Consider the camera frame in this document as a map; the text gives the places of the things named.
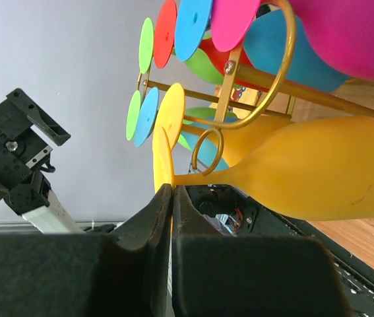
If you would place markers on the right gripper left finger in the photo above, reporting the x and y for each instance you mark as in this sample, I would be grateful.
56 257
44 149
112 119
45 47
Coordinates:
123 273

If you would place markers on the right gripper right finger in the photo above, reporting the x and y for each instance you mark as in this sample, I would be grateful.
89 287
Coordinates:
218 275

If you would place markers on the yellow wine glass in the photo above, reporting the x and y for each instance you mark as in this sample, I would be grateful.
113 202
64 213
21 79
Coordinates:
237 142
307 197

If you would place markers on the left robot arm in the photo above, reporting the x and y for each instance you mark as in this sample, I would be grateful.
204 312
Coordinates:
25 159

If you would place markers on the blue wine glass front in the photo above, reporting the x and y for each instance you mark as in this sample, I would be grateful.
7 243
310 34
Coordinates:
147 118

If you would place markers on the blue wine glass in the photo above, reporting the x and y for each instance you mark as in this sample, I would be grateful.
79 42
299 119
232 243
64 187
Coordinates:
147 118
263 39

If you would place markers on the green wine glass front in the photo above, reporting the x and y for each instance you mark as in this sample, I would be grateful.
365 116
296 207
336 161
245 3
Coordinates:
151 99

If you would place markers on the green wine glass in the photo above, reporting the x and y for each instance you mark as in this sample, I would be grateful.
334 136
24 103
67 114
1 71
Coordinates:
152 47
151 99

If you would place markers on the green wine glass back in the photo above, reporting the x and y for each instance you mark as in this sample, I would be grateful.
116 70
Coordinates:
152 47

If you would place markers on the blue wine glass back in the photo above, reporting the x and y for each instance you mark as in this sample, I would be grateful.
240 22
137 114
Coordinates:
263 39

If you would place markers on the red wine glass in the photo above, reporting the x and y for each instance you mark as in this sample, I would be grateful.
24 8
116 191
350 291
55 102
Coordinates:
168 14

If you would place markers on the magenta wine glass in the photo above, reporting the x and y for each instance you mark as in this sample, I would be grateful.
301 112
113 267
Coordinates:
340 32

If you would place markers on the yellow truck print cloth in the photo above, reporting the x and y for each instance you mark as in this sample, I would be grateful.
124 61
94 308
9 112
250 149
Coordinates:
245 95

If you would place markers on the gold wire glass rack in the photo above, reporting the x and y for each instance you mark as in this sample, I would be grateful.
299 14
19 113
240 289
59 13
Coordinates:
266 95

